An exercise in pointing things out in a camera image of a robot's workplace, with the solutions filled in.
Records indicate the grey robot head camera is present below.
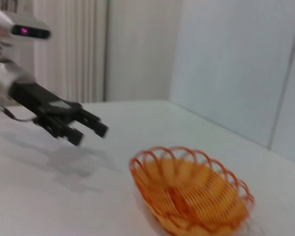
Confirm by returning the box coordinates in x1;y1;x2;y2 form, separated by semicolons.
0;9;52;48

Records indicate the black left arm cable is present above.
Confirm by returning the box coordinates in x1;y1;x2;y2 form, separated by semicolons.
0;105;38;123

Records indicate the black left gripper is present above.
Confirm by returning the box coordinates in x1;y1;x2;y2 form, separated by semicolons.
11;82;109;147

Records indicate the orange wire basket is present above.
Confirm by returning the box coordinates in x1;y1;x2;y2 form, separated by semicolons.
129;146;256;236

